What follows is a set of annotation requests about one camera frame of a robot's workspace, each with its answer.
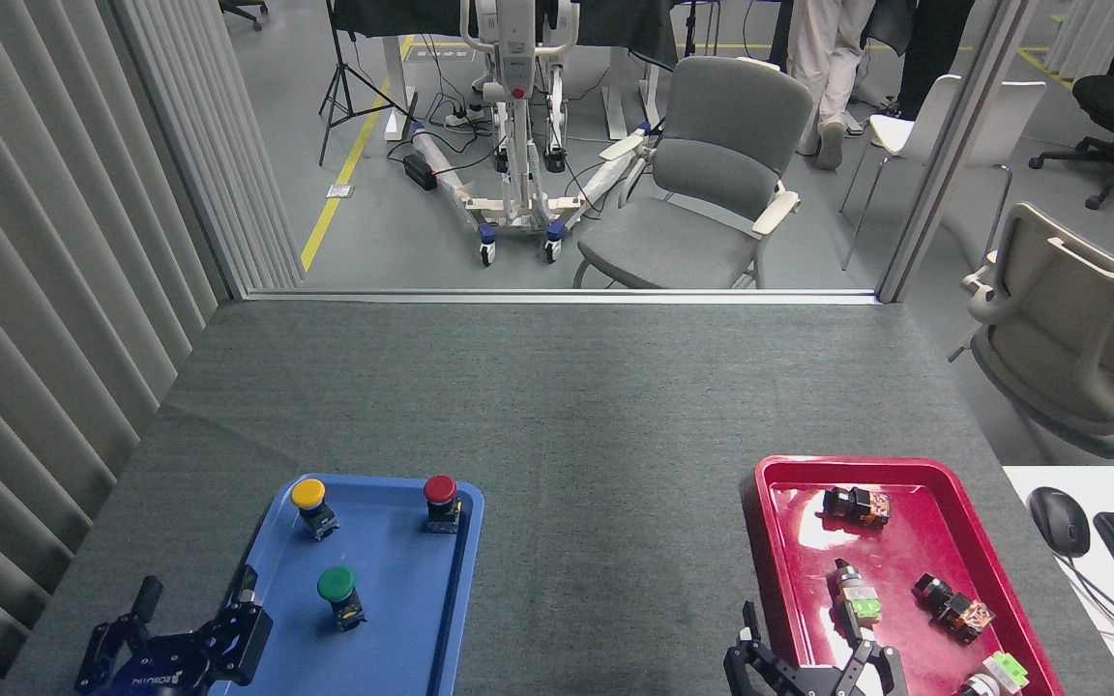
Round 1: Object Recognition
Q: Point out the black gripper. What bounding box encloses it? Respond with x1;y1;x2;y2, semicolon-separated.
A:
73;565;274;696
723;601;906;696

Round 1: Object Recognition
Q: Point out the green push button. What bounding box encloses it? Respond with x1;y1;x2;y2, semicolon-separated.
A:
316;565;367;632

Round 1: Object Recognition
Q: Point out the yellow push button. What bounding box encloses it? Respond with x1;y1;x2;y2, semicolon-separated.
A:
290;478;340;542

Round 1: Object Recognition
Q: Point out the red push button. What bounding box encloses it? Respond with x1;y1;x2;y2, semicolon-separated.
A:
423;474;464;535

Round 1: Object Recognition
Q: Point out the red plastic tray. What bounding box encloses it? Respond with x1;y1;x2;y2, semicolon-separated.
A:
753;455;1066;696

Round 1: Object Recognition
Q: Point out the blue plastic tray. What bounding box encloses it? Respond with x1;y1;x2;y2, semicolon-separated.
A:
190;473;485;696

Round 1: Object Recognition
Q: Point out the white desk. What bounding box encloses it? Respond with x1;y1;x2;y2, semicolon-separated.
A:
1002;466;1114;696

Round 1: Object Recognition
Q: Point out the black computer mouse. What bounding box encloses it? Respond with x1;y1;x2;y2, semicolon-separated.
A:
1027;486;1092;559

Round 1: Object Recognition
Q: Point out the beige office chair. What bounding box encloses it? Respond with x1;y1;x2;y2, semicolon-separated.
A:
948;201;1114;467

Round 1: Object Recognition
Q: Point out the grey armchair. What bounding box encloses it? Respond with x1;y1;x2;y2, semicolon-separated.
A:
572;55;815;290

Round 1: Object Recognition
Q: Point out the white plastic chair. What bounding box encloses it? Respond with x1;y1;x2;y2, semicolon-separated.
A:
839;73;1048;273

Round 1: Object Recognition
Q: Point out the black tripod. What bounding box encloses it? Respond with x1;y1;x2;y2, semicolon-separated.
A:
317;0;415;167

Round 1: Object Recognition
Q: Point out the person in pale trousers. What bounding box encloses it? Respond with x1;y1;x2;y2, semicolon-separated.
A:
786;0;879;172

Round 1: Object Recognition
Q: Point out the white stand on wheels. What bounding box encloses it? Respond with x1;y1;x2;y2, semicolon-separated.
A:
409;0;657;268

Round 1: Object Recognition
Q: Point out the person in dark trousers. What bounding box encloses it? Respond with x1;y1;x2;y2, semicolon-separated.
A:
881;0;976;124

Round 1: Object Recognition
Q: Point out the black swivel chair base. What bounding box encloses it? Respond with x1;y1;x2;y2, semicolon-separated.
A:
218;0;271;33

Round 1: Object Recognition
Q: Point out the white green push switch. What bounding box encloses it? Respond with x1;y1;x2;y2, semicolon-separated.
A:
953;652;1031;696

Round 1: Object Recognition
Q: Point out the silver post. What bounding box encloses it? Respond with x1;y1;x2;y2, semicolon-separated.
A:
876;0;1043;305

